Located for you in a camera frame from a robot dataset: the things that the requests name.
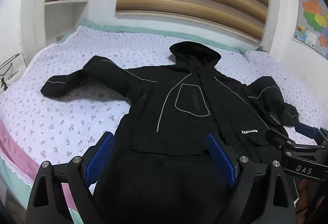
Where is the colourful wall map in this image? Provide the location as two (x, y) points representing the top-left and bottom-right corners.
(292, 0), (328, 61)

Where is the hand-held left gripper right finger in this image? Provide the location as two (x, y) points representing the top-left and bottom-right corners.
(206, 132), (298, 224)

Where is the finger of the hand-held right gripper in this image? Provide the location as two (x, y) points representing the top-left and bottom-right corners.
(295, 123), (328, 141)
(266, 128), (298, 155)

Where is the black hooded jacket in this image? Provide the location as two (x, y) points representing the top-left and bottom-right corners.
(41, 41), (300, 224)

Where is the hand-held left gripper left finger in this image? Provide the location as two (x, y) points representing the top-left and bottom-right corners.
(26, 131), (115, 224)

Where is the person's right hand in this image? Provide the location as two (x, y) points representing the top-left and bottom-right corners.
(298, 179), (317, 204)

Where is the white bookshelf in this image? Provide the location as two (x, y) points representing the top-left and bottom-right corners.
(42, 0), (96, 45)

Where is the floral white quilt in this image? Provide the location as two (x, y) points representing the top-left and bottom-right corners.
(0, 25), (328, 181)

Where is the black line wall sticker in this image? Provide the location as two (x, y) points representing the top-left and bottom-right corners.
(0, 52), (27, 95)

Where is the pink bed sheet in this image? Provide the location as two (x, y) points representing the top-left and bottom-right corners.
(0, 119), (86, 214)

